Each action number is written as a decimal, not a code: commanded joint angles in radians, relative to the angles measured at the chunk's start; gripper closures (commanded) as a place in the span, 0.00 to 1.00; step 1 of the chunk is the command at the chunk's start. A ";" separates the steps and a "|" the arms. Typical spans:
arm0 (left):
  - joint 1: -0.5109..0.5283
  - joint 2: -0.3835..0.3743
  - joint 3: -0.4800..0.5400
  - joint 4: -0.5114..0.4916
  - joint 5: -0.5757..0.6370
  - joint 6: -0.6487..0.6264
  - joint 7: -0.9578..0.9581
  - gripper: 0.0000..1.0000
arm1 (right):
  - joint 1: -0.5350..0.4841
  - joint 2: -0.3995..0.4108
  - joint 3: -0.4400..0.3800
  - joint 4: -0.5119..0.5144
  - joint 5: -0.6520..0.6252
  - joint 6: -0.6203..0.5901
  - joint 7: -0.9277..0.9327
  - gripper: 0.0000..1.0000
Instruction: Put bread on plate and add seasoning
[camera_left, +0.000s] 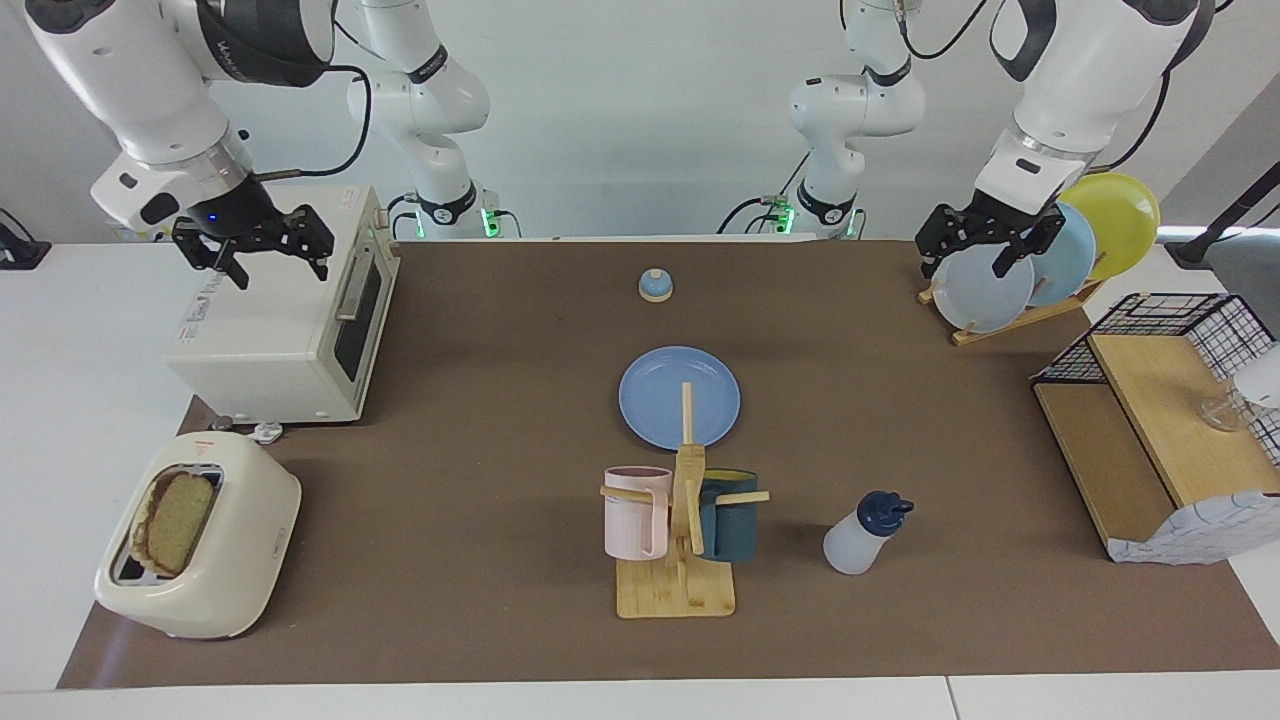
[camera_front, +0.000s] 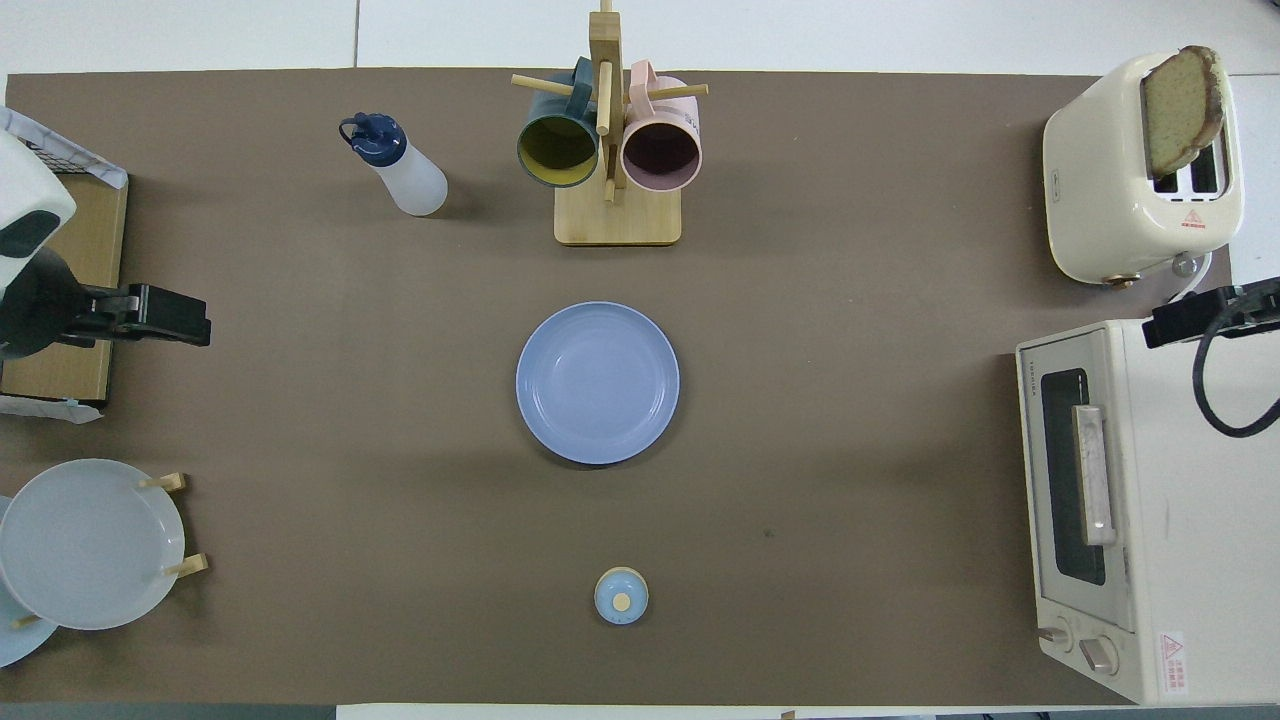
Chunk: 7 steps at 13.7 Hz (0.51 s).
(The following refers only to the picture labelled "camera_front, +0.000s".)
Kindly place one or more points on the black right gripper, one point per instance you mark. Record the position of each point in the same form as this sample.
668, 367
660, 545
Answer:
1250, 308

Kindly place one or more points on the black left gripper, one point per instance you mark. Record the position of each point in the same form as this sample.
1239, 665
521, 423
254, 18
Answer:
35, 310

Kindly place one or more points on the bread slice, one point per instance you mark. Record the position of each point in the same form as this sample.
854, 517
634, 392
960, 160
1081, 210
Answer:
1180, 110

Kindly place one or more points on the squeeze bottle with blue cap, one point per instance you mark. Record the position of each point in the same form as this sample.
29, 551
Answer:
415, 180

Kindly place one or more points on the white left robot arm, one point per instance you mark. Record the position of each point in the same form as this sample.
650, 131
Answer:
30, 190

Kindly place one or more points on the wooden plate rack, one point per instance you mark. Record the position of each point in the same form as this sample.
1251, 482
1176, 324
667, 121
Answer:
175, 482

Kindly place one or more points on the grey plate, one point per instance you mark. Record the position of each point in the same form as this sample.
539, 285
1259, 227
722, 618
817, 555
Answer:
90, 545

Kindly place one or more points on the light blue plate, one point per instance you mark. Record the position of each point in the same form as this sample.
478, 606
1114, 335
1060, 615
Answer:
20, 645

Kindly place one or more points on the wooden shelf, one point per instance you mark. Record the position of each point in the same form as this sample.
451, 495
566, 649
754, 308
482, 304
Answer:
95, 240

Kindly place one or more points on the white paper strip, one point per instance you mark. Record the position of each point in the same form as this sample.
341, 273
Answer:
50, 408

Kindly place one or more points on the cream toaster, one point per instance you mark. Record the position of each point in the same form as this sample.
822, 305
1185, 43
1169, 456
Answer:
1095, 200

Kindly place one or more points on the white toaster oven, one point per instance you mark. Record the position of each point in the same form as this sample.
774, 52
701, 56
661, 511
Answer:
1200, 560

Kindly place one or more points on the brown table mat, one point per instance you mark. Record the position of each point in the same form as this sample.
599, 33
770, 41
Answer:
850, 450

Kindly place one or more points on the dark teal mug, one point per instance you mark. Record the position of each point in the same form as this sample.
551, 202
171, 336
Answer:
557, 150

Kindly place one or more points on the wooden mug tree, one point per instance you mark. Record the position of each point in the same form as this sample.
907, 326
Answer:
618, 225

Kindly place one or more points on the pink mug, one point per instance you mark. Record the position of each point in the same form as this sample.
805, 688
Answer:
660, 150

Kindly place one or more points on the small blue call bell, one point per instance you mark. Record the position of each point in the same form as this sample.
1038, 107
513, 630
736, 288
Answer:
621, 596

